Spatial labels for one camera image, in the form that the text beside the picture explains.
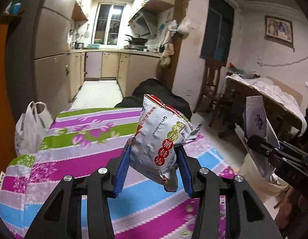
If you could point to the floral striped tablecloth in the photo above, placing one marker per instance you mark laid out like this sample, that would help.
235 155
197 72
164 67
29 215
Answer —
78 143

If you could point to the white sheet on table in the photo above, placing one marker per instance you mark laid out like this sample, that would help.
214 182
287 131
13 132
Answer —
278 93

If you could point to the dark curtained window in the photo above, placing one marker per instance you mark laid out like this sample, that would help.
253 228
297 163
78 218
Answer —
218 31

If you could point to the dark wooden table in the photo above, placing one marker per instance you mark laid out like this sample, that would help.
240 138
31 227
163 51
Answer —
233 103

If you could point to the black wok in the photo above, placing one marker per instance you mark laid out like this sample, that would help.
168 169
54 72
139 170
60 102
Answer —
136 40

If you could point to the kitchen base cabinets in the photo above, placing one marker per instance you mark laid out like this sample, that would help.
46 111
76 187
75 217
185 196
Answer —
127 67

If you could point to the silver red snack bag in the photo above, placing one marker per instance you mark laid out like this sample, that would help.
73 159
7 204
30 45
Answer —
160 129

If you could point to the grey refrigerator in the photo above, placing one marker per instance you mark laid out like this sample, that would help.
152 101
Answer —
36 60

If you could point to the white plastic bucket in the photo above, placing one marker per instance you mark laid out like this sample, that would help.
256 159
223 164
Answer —
265 190

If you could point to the kitchen window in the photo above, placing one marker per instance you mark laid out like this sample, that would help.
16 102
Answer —
107 24

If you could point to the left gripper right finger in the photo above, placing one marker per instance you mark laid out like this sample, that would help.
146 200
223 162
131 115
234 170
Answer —
246 215

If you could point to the framed elephant picture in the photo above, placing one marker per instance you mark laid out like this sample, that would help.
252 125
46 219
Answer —
279 30

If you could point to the range hood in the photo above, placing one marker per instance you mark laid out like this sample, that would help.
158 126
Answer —
144 24

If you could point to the orange wooden cabinet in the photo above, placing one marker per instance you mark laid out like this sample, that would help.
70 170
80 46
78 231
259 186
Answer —
7 124

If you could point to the dark wooden chair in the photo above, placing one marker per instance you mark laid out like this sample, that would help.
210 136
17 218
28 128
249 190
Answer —
209 86

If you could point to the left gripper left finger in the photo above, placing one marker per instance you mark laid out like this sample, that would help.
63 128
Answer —
61 214

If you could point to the white plastic bag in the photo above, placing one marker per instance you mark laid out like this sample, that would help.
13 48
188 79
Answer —
31 128

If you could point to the hanging plastic bags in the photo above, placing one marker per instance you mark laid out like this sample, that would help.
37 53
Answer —
174 31

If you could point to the white blue packet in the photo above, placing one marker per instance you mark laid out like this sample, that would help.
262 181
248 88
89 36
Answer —
256 123

